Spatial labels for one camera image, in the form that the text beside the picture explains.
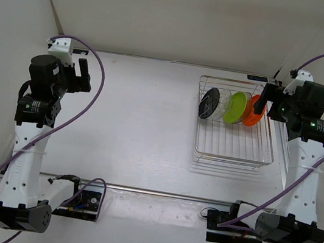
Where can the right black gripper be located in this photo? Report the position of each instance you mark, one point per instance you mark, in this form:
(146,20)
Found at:
(272,93)

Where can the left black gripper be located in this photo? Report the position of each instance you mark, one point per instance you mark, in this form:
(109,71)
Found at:
(78,83)

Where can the lime green plate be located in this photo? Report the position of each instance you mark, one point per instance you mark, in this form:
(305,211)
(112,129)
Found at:
(235,108)

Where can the clear glass plate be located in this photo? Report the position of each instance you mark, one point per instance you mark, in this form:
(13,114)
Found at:
(222,106)
(247,107)

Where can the black plate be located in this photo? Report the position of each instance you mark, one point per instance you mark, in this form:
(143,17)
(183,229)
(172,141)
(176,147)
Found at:
(208,103)

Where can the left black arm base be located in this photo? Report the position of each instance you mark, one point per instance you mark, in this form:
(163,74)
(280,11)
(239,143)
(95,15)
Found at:
(86,208)

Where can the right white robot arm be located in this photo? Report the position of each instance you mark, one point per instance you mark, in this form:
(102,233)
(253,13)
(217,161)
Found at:
(291,217)

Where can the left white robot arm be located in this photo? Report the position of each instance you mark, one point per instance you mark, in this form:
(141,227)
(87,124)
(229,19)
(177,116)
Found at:
(25,203)

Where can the orange plate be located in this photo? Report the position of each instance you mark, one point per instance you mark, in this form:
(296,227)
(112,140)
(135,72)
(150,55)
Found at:
(253,118)

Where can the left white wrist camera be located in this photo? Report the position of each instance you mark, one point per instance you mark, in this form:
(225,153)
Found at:
(62,49)

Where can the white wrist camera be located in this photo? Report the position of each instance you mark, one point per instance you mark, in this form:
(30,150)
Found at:
(62,49)
(298,78)

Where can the metal wire dish rack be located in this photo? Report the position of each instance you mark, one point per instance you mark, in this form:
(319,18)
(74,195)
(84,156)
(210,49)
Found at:
(219,143)

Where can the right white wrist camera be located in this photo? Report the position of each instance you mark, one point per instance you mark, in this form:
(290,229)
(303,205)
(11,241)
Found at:
(298,78)

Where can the aluminium front rail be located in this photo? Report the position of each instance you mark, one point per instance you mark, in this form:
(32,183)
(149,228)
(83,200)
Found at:
(168,195)

